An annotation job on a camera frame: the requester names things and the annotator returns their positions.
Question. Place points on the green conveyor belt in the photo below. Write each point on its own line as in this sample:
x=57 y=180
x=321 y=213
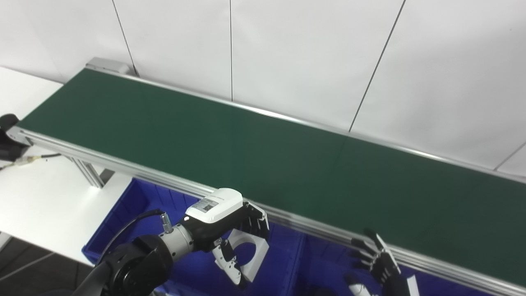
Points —
x=123 y=166
x=246 y=156

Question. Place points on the white part with round hole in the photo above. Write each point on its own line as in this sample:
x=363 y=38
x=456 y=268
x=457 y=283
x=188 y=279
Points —
x=258 y=257

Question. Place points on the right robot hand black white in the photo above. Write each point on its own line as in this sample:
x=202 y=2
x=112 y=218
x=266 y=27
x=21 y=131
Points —
x=386 y=271

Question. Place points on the aluminium conveyor leg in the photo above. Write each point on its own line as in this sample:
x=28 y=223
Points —
x=92 y=174

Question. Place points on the blue plastic bin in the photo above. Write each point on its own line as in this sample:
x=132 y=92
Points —
x=135 y=213
x=324 y=263

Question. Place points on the black conveyor motor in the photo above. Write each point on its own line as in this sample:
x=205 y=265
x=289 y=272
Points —
x=9 y=144

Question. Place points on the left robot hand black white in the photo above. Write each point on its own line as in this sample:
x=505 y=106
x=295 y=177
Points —
x=215 y=205

